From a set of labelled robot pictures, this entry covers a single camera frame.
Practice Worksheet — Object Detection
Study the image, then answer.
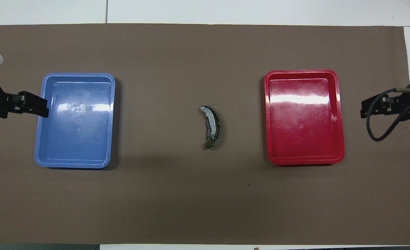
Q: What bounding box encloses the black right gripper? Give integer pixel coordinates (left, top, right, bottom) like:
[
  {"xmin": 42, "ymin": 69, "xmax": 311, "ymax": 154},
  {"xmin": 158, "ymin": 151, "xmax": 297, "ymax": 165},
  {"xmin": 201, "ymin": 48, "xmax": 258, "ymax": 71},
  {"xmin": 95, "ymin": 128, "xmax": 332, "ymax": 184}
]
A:
[{"xmin": 361, "ymin": 90, "xmax": 410, "ymax": 122}]

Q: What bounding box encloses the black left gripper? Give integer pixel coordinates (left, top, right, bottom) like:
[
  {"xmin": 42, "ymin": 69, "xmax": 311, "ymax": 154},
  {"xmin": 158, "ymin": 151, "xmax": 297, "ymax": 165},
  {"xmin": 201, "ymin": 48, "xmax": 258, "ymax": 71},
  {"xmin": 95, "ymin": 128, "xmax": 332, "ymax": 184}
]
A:
[{"xmin": 0, "ymin": 76, "xmax": 49, "ymax": 119}]

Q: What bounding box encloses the curved brake shoe silver web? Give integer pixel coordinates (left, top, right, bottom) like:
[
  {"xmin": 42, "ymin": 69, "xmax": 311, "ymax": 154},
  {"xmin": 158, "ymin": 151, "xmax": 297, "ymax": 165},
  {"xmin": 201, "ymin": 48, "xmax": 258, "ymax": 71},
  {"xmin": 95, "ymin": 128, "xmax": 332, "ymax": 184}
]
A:
[{"xmin": 200, "ymin": 105, "xmax": 222, "ymax": 150}]

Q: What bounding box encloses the blue plastic tray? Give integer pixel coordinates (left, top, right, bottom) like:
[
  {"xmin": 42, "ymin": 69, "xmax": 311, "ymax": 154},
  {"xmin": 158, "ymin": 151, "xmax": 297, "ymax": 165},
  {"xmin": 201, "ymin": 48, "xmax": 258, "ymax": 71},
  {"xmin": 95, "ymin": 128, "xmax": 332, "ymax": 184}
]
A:
[{"xmin": 34, "ymin": 73, "xmax": 116, "ymax": 169}]

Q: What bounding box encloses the red plastic tray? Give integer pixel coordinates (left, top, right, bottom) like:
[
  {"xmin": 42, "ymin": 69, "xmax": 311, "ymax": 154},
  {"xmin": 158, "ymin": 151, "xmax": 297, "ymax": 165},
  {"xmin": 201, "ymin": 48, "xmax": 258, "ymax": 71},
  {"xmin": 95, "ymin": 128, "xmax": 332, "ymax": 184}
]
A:
[{"xmin": 264, "ymin": 69, "xmax": 345, "ymax": 166}]

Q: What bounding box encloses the brown table mat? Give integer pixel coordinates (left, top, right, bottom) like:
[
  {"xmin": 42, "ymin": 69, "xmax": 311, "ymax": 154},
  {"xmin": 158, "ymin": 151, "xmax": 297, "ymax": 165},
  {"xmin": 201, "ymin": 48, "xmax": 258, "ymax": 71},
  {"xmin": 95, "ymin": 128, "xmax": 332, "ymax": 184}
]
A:
[{"xmin": 0, "ymin": 23, "xmax": 410, "ymax": 245}]

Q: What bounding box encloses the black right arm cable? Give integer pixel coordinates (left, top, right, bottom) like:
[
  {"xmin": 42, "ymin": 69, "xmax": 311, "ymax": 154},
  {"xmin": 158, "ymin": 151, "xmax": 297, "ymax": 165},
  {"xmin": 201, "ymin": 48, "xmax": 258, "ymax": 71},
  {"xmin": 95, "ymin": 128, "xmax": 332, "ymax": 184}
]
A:
[{"xmin": 366, "ymin": 88, "xmax": 410, "ymax": 142}]

